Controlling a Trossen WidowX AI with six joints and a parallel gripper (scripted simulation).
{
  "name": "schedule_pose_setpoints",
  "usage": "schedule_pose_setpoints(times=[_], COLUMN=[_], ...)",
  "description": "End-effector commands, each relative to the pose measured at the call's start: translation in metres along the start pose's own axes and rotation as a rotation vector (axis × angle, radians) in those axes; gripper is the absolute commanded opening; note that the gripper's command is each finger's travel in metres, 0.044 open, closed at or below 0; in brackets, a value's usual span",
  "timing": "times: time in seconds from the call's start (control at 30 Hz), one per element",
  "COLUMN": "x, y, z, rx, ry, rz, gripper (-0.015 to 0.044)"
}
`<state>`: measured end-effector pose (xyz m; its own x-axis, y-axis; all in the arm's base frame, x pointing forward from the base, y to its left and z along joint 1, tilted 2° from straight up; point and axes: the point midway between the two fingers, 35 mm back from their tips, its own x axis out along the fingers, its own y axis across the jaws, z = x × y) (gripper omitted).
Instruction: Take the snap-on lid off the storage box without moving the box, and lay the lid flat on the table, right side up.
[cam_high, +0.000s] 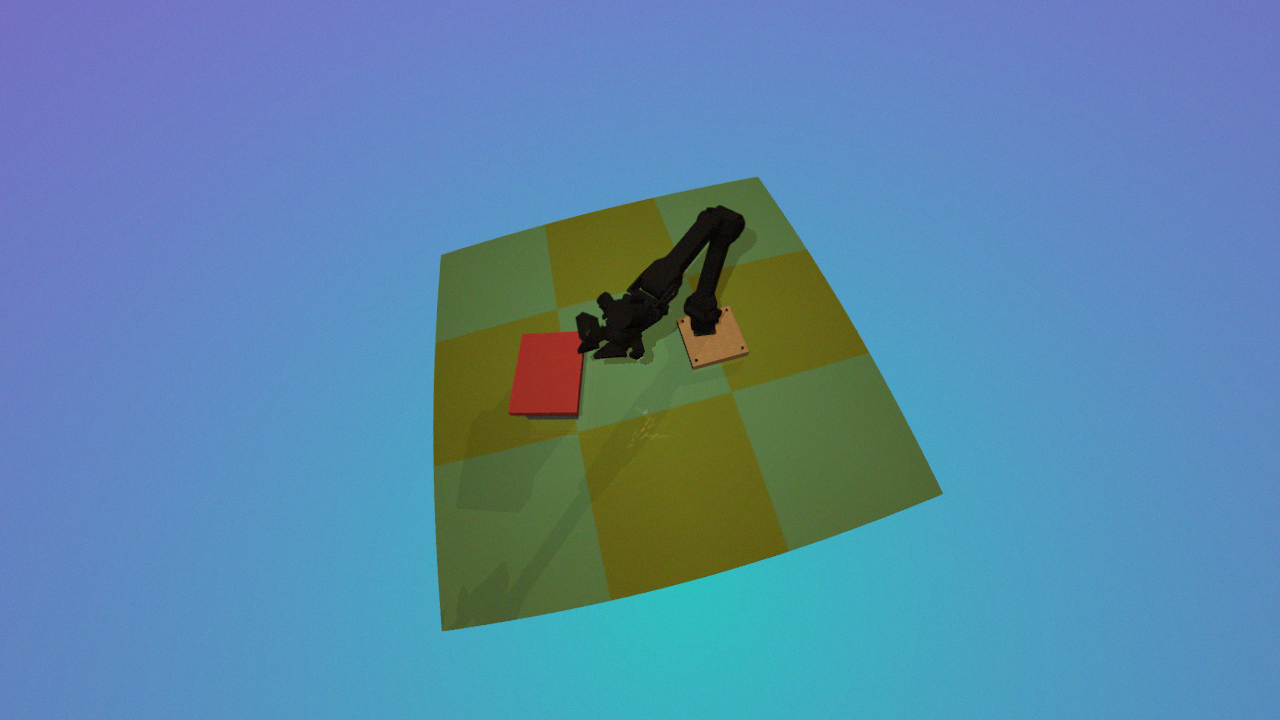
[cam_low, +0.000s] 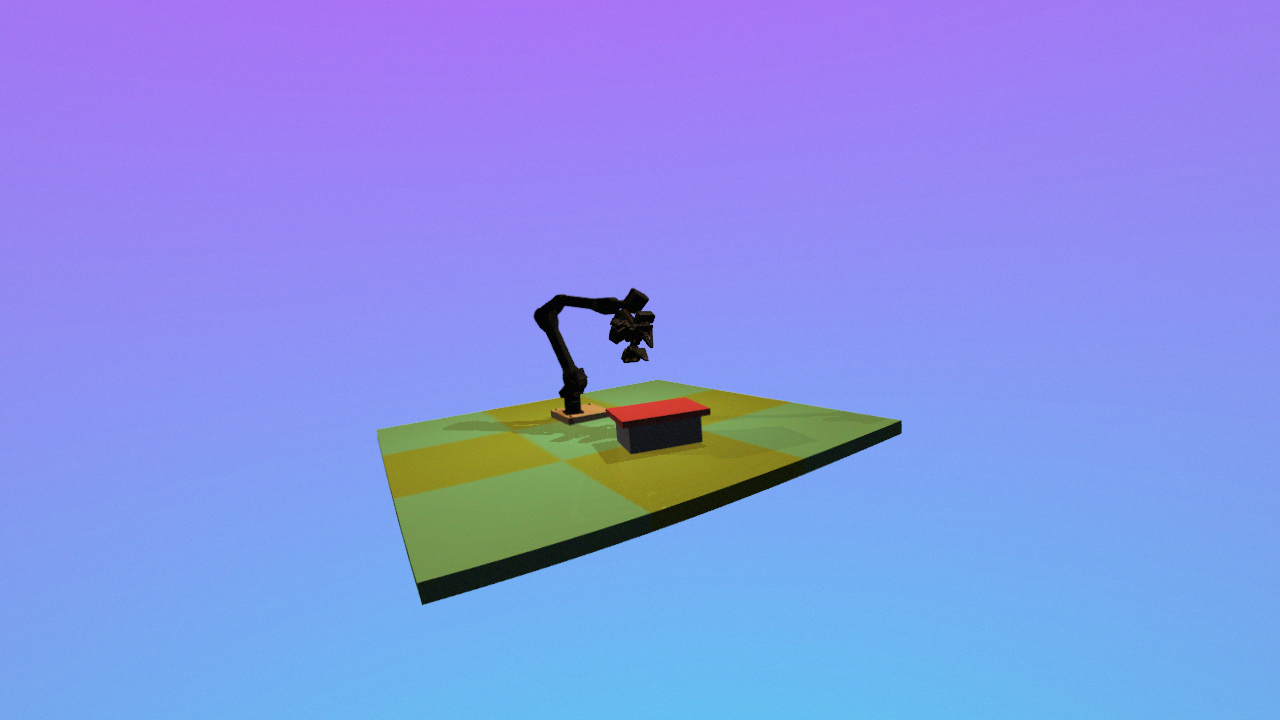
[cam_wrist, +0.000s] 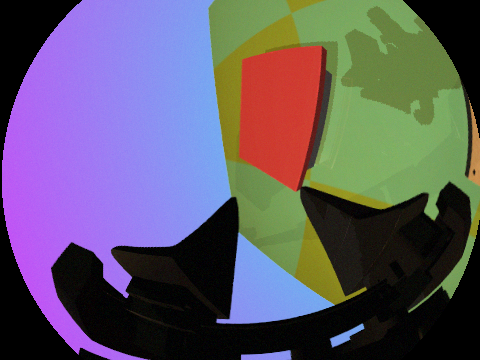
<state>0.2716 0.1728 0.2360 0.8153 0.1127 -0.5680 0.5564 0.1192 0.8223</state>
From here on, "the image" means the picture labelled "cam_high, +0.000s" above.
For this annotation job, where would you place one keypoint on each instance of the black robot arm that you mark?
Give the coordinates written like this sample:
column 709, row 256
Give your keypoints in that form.
column 663, row 278

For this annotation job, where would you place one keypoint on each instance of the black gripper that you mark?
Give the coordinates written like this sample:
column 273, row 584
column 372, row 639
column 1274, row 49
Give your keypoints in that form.
column 620, row 340

